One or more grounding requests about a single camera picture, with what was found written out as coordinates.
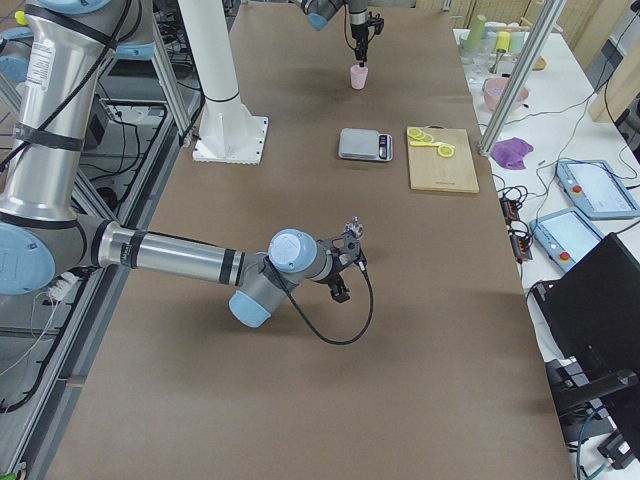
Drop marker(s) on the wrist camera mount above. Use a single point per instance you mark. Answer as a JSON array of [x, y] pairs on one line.
[[375, 24], [344, 250]]

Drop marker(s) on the black power strip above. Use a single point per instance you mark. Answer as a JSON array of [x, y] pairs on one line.
[[518, 231]]

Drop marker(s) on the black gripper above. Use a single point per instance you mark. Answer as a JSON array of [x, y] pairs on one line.
[[356, 31], [332, 279]]

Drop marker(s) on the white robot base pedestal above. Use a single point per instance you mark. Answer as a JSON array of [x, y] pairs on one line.
[[228, 132]]

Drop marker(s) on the purple cloth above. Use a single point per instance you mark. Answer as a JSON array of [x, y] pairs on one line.
[[509, 154]]

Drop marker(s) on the lemon slice top right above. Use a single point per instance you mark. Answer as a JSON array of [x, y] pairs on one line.
[[411, 131]]

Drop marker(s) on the blue teach pendant far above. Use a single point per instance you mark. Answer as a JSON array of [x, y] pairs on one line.
[[595, 190]]

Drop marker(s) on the digital kitchen scale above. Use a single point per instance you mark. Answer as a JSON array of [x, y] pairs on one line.
[[365, 145]]

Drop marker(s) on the yellow plastic knife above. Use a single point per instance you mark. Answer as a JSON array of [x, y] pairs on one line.
[[438, 144]]

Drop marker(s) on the aluminium frame post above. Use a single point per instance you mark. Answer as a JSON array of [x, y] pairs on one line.
[[534, 44]]

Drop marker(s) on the light green cup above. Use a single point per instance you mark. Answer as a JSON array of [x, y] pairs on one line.
[[516, 42]]

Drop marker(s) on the blue teach pendant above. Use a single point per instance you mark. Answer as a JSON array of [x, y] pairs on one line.
[[595, 190], [566, 236]]

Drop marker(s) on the yellow cup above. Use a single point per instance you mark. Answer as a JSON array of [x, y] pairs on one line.
[[502, 43]]

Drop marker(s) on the pink plastic cup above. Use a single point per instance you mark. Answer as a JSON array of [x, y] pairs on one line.
[[358, 76]]

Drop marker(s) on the lemon slice bottom front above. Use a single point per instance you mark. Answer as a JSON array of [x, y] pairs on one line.
[[446, 150]]

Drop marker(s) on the pink bowl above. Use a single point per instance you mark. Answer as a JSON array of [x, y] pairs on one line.
[[494, 88]]

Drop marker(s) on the clear glass sauce bottle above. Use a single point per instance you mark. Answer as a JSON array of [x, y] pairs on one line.
[[354, 227]]

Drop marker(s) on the bamboo cutting board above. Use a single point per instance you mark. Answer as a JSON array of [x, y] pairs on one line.
[[430, 172]]

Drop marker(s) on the blue teach pendant near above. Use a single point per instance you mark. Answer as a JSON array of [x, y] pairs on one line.
[[566, 236]]

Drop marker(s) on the green tall cup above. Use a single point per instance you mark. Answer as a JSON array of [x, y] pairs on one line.
[[472, 41]]

